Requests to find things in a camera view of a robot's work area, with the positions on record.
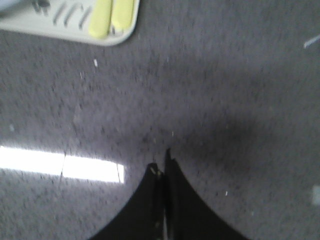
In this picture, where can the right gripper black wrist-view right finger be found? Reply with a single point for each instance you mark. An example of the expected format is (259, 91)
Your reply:
(188, 217)

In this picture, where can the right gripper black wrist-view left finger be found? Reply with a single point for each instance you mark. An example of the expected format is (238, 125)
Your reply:
(142, 218)

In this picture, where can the cream rectangular tray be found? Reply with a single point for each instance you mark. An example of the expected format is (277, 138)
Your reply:
(60, 19)

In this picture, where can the yellow lemon wedge pieces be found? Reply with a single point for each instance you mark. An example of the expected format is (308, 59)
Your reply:
(107, 14)

